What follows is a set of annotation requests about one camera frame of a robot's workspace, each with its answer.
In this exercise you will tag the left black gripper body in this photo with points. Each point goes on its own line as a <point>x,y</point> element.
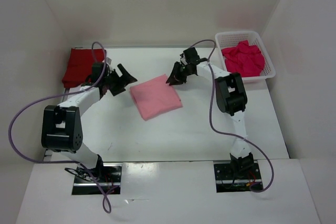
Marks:
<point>113,80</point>

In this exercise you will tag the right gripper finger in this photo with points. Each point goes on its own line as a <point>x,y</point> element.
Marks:
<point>179,79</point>
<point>175,70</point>

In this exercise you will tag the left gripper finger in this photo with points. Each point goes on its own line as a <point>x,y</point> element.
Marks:
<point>125,78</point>
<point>117,90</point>

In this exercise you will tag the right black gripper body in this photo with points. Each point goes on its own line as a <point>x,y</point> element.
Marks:
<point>185,71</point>

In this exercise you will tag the light pink t shirt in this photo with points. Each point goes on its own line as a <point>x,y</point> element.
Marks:
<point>155,97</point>

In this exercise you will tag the dark red t shirt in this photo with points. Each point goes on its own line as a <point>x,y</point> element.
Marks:
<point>79,68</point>

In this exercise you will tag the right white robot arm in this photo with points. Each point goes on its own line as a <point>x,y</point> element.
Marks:
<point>229,92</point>

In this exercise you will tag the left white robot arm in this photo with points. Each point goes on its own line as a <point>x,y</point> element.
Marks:
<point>62,128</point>

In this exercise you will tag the white plastic basket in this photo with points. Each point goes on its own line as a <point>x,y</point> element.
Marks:
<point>232,38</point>

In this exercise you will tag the magenta t shirt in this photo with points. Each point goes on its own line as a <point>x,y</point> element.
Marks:
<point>244,58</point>

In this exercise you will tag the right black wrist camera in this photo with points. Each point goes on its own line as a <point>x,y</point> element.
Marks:
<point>191,56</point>

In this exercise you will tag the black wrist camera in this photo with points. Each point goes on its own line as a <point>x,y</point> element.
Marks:
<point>96,71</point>
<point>191,56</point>

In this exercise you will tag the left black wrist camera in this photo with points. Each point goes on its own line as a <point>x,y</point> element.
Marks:
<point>96,71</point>

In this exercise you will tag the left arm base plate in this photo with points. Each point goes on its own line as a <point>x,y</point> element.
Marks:
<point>110,180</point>

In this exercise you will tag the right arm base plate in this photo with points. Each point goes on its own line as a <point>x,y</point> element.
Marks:
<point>227,182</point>

